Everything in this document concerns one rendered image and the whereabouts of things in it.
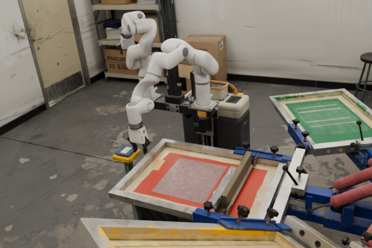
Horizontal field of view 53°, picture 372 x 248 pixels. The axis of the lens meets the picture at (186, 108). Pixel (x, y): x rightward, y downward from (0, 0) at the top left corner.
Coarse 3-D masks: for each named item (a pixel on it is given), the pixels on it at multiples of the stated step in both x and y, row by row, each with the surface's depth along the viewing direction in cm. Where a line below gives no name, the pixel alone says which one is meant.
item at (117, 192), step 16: (160, 144) 231; (176, 144) 230; (192, 144) 227; (144, 160) 216; (128, 176) 203; (112, 192) 191; (272, 192) 180; (160, 208) 179; (176, 208) 175; (192, 208) 174
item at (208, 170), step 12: (168, 156) 224; (180, 156) 223; (168, 168) 212; (180, 168) 211; (192, 168) 210; (204, 168) 209; (216, 168) 208; (228, 168) 207; (252, 168) 205; (204, 180) 199; (216, 180) 198; (252, 180) 196
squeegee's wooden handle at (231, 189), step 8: (248, 152) 201; (248, 160) 196; (240, 168) 188; (248, 168) 198; (232, 176) 183; (240, 176) 186; (232, 184) 177; (224, 192) 172; (232, 192) 177; (224, 200) 171; (224, 208) 173
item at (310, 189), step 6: (312, 186) 174; (306, 192) 170; (312, 192) 170; (318, 192) 169; (324, 192) 169; (330, 192) 169; (300, 198) 173; (318, 198) 169; (324, 198) 167; (330, 204) 168
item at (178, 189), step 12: (144, 180) 204; (156, 180) 203; (168, 180) 202; (180, 180) 201; (192, 180) 200; (144, 192) 194; (156, 192) 193; (168, 192) 193; (180, 192) 192; (192, 192) 191; (204, 192) 190; (240, 192) 188; (252, 192) 187; (192, 204) 182; (240, 204) 179; (252, 204) 179
